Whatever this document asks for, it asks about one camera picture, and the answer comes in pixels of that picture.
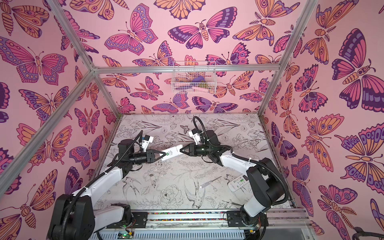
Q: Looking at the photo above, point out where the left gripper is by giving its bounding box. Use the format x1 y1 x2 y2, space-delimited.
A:
127 150 165 167

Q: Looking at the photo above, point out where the white remote with green sticker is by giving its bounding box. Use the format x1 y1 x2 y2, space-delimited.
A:
161 145 184 161

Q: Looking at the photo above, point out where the white remote with display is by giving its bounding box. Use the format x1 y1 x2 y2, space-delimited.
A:
228 175 249 192

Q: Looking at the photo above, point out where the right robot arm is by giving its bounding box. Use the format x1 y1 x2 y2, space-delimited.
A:
180 129 289 226

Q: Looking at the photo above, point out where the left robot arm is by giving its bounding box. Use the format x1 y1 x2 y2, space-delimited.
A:
47 139 167 240

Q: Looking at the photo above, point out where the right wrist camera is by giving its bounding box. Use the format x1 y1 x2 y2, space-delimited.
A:
188 129 202 145

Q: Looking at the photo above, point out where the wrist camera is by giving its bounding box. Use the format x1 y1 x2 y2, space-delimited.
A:
141 135 154 152
188 129 202 145

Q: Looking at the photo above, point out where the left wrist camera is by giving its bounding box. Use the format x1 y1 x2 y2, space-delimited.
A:
141 135 154 152

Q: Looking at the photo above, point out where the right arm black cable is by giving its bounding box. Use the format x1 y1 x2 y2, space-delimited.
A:
192 115 289 208

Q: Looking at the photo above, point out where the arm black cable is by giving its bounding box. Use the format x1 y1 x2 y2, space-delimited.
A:
192 115 289 208
58 129 145 240

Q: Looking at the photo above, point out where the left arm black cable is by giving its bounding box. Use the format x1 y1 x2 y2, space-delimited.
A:
58 129 145 240

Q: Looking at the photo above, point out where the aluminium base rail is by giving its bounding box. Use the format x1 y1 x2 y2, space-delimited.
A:
101 209 311 232

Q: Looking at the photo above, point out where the white wire basket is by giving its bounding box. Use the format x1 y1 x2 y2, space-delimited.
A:
170 61 218 95

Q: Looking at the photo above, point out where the white vented cable duct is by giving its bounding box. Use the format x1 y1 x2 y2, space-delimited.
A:
100 230 246 240

